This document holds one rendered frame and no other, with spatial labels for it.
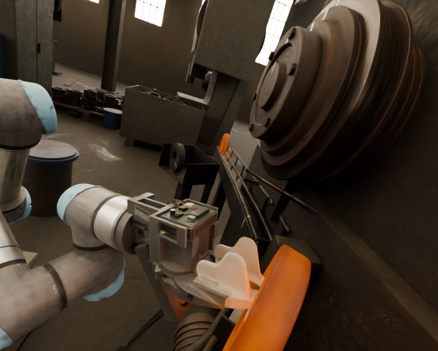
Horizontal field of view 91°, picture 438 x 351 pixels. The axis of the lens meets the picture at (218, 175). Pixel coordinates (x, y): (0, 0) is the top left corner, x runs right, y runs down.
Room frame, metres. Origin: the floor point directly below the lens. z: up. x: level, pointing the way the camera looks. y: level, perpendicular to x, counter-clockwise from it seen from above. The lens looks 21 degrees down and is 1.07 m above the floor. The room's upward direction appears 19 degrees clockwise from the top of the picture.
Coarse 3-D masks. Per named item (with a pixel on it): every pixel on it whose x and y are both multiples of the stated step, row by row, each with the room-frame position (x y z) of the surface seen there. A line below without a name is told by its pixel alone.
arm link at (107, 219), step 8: (112, 200) 0.26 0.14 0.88; (120, 200) 0.26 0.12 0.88; (104, 208) 0.25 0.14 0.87; (112, 208) 0.25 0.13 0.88; (120, 208) 0.25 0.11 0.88; (96, 216) 0.24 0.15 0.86; (104, 216) 0.24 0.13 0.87; (112, 216) 0.24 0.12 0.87; (120, 216) 0.24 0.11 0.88; (96, 224) 0.24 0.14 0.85; (104, 224) 0.23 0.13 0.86; (112, 224) 0.23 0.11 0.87; (96, 232) 0.23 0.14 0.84; (104, 232) 0.23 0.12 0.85; (112, 232) 0.22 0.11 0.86; (104, 240) 0.23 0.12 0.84; (112, 240) 0.22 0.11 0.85
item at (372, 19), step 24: (336, 0) 0.66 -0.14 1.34; (360, 0) 0.55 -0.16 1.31; (384, 24) 0.48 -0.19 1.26; (384, 48) 0.45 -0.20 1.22; (360, 72) 0.44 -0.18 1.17; (384, 72) 0.44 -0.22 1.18; (360, 96) 0.42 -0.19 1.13; (384, 96) 0.44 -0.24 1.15; (336, 120) 0.44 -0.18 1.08; (360, 120) 0.43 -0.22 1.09; (336, 144) 0.44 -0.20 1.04; (264, 168) 0.67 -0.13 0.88; (288, 168) 0.53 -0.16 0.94; (312, 168) 0.48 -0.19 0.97
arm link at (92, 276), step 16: (64, 256) 0.24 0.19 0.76; (80, 256) 0.25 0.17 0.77; (96, 256) 0.25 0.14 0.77; (112, 256) 0.27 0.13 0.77; (64, 272) 0.22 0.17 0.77; (80, 272) 0.23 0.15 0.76; (96, 272) 0.24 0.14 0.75; (112, 272) 0.26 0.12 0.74; (64, 288) 0.20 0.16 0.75; (80, 288) 0.22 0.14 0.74; (96, 288) 0.24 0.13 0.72; (112, 288) 0.26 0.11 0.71
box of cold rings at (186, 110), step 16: (128, 96) 2.70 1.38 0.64; (144, 96) 2.75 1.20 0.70; (160, 96) 3.16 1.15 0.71; (128, 112) 2.70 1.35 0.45; (144, 112) 2.75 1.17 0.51; (160, 112) 2.81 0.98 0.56; (176, 112) 2.86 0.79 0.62; (192, 112) 2.91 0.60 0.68; (128, 128) 2.71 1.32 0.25; (144, 128) 2.76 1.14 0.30; (160, 128) 2.82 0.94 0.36; (176, 128) 2.87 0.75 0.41; (192, 128) 2.92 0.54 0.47; (128, 144) 2.73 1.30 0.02; (160, 144) 2.83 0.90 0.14; (192, 144) 2.94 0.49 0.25
